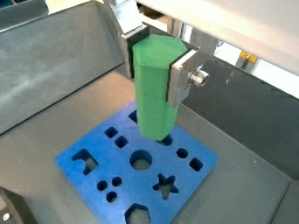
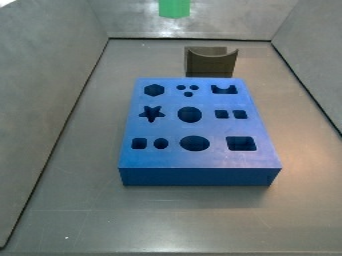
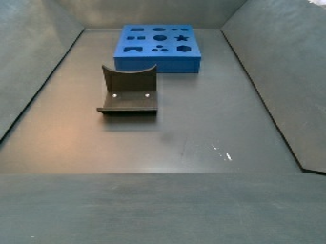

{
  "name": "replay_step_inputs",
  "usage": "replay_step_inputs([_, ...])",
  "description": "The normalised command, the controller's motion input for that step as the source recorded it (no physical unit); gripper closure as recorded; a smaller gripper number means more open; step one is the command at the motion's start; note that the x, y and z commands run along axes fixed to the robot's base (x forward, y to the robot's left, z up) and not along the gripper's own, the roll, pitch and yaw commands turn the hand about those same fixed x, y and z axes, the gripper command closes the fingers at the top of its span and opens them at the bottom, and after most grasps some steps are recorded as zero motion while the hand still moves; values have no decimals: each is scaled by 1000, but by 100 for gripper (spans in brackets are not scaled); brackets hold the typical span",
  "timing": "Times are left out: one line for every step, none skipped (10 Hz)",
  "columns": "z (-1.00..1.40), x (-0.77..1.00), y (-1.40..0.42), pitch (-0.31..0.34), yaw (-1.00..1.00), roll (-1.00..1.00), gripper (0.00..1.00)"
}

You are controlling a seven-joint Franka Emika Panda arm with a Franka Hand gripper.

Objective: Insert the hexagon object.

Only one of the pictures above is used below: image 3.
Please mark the blue shape sorter box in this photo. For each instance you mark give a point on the blue shape sorter box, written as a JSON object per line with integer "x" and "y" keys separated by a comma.
{"x": 166, "y": 46}

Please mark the black curved holder bracket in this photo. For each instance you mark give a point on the black curved holder bracket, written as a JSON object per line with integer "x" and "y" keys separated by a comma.
{"x": 132, "y": 91}

